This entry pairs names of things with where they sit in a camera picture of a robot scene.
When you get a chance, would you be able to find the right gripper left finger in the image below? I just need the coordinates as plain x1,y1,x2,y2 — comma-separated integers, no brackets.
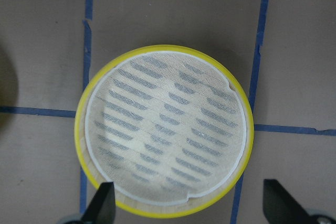
79,182,116,224

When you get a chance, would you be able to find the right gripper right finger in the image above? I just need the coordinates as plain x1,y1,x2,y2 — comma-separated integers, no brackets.
262,178,336,224

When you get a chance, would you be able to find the yellow steamer basket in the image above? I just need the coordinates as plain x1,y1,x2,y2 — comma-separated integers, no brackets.
74,45,254,218

